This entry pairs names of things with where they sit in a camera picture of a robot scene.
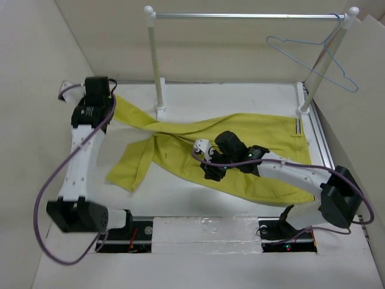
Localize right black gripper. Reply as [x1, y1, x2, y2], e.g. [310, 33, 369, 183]
[200, 148, 237, 182]

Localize yellow trousers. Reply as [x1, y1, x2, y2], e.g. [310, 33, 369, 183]
[106, 97, 315, 205]

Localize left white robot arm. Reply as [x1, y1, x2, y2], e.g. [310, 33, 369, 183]
[46, 76, 134, 239]

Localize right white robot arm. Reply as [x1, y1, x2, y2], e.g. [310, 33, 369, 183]
[193, 131, 363, 240]

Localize white and metal clothes rack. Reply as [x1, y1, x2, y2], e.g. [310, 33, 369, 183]
[142, 4, 359, 117]

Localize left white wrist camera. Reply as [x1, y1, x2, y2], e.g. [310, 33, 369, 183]
[58, 81, 85, 106]

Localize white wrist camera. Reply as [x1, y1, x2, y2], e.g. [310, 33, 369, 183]
[58, 81, 85, 106]
[193, 138, 214, 161]

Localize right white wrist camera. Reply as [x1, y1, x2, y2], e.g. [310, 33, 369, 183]
[193, 138, 214, 161]

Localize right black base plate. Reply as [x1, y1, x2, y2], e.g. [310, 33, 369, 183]
[256, 217, 317, 253]

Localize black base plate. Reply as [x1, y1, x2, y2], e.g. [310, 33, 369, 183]
[95, 217, 153, 253]
[256, 217, 317, 253]

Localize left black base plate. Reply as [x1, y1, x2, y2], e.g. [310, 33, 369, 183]
[95, 217, 153, 253]

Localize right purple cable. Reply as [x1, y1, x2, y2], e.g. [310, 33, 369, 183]
[191, 150, 375, 238]

